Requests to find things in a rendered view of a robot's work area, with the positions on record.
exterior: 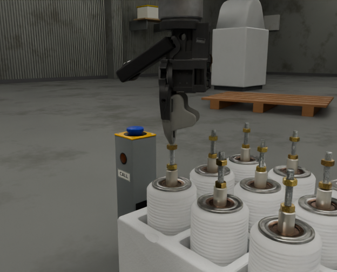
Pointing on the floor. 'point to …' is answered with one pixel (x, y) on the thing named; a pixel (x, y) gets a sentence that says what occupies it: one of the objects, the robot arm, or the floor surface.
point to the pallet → (269, 101)
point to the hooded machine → (240, 47)
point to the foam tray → (169, 250)
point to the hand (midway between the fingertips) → (168, 136)
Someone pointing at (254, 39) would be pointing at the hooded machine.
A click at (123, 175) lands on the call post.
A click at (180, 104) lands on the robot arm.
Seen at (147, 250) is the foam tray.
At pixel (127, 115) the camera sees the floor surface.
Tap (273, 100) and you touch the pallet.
